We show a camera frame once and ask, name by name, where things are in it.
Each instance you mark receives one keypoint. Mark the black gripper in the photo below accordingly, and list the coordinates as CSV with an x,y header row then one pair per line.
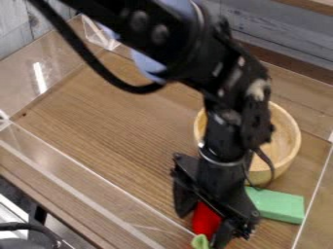
x,y
204,181

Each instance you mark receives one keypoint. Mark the red felt strawberry toy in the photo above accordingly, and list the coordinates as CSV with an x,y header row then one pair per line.
x,y
205,224

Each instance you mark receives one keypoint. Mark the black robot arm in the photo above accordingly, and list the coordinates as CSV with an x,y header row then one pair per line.
x,y
181,45

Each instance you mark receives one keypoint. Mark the green rectangular sponge block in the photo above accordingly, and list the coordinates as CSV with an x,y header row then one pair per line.
x,y
278,206

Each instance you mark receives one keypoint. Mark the light wooden bowl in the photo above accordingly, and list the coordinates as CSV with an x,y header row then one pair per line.
x,y
281,149

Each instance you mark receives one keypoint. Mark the clear acrylic front wall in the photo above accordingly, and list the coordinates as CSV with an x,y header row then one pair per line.
x,y
110,217

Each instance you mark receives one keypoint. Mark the clear acrylic corner bracket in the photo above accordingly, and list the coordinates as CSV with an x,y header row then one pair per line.
x,y
98,34

